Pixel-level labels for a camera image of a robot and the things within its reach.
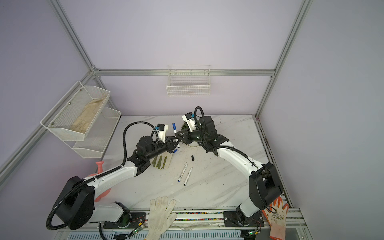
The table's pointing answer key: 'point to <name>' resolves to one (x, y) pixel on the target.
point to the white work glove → (160, 217)
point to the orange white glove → (276, 214)
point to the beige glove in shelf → (81, 124)
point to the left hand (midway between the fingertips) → (181, 138)
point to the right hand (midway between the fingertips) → (175, 134)
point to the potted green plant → (185, 126)
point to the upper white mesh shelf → (75, 115)
